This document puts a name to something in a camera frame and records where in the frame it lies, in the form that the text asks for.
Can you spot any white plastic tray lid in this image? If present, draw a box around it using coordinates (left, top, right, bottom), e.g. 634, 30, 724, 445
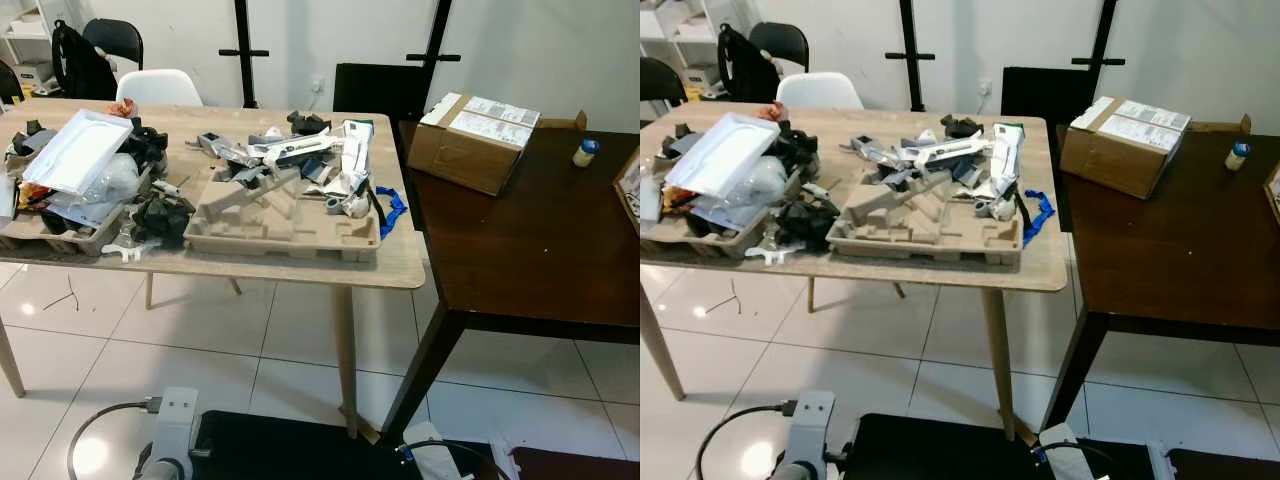
664, 112, 782, 197
22, 108, 135, 194

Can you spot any white plastic chair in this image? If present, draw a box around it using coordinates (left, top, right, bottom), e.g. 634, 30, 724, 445
116, 69, 204, 107
776, 72, 864, 109

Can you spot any black flat panel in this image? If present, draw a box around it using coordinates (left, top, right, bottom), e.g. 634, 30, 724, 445
333, 63, 431, 123
1001, 67, 1096, 126

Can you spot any black backpack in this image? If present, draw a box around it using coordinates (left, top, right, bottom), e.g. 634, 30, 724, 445
716, 23, 784, 103
50, 20, 119, 99

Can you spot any white printed sleeve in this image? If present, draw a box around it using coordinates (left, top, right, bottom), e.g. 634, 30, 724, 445
245, 135, 341, 166
895, 138, 986, 169

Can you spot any white plastic bracket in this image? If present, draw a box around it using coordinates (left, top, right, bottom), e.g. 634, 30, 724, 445
745, 240, 801, 266
100, 235, 161, 263

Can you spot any dark floor mat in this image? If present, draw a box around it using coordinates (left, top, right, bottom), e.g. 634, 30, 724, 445
1165, 448, 1280, 480
510, 447, 641, 480
845, 413, 1151, 480
190, 410, 501, 480

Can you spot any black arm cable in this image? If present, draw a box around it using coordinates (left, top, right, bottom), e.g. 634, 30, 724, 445
697, 400, 799, 480
67, 397, 161, 480
1035, 440, 1126, 473
398, 438, 496, 480

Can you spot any blue strap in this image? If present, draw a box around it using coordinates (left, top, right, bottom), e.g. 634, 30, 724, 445
375, 186, 408, 241
1022, 190, 1056, 248

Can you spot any black chair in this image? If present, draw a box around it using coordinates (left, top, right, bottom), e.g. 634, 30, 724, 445
0, 58, 26, 106
82, 18, 144, 71
640, 57, 689, 106
748, 22, 810, 73

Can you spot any labelled closed cardboard box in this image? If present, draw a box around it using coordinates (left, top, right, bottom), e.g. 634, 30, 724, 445
1060, 96, 1193, 200
407, 92, 542, 197

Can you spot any silver foil bag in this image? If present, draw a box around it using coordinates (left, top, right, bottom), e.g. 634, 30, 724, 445
850, 135, 916, 171
197, 131, 263, 171

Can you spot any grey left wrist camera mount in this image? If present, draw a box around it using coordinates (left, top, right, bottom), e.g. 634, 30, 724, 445
780, 390, 836, 480
135, 387, 201, 480

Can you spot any clear plastic bag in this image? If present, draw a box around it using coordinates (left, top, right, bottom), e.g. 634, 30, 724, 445
60, 155, 141, 216
700, 158, 791, 216

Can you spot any moulded paper pulp tray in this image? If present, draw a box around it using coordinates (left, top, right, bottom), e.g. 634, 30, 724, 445
183, 160, 382, 264
0, 150, 161, 258
640, 150, 801, 261
826, 165, 1025, 266

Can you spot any dark brown wooden table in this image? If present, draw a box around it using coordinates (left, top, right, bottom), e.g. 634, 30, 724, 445
380, 120, 641, 446
1040, 122, 1280, 436

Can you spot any black stand pole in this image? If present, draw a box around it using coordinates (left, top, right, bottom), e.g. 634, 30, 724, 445
885, 0, 936, 111
219, 0, 270, 109
1071, 0, 1127, 73
406, 0, 462, 71

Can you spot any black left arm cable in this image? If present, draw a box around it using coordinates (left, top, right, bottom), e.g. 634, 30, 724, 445
67, 397, 161, 480
697, 400, 799, 480

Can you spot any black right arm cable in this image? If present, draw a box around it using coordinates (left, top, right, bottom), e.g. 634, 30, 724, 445
1035, 440, 1126, 473
398, 438, 496, 480

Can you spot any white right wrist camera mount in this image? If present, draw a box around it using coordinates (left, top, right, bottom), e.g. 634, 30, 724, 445
400, 420, 521, 480
1035, 423, 1176, 480

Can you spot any white printed bag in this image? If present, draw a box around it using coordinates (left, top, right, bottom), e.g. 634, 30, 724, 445
338, 118, 376, 201
990, 122, 1023, 201

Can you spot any light wood table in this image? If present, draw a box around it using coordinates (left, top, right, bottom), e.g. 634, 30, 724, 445
640, 100, 1071, 441
0, 97, 428, 441

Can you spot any white shelf unit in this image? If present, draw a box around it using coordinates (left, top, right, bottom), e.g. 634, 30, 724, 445
0, 0, 96, 96
640, 0, 761, 101

